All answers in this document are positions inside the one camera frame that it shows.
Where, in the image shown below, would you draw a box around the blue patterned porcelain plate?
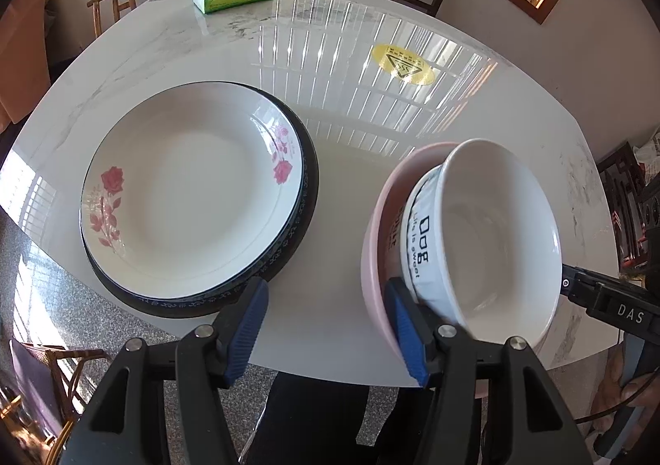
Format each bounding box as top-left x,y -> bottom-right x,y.
80,82 -> 321,320

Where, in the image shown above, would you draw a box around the person's black trousers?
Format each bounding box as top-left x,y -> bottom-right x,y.
246,371 -> 439,465

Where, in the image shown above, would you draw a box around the pink bowl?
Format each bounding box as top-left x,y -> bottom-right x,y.
361,141 -> 555,400

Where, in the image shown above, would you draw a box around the crumpled newspaper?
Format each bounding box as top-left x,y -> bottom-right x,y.
634,132 -> 660,159

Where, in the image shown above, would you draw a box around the yellow round sticker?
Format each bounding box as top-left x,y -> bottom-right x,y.
371,43 -> 438,85

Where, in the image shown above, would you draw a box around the dark red wooden furniture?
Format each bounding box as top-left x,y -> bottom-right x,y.
598,140 -> 660,272

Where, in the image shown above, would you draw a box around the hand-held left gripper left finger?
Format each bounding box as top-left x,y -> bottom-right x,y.
59,277 -> 270,465

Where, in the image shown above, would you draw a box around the wicker chair with purple cloth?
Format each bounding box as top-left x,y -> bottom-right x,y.
0,336 -> 109,465

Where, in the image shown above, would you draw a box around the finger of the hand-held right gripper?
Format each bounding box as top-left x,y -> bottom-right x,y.
559,264 -> 600,314

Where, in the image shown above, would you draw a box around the white ribbed bowl blue stripe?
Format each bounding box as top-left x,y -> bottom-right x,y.
399,138 -> 564,342

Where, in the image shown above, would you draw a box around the person's right hand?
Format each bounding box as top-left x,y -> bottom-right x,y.
589,341 -> 630,435

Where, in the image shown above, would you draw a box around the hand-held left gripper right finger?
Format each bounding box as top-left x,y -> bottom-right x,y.
384,278 -> 594,465

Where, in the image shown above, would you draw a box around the white plate with pink roses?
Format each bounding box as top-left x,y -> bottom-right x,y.
80,82 -> 304,298

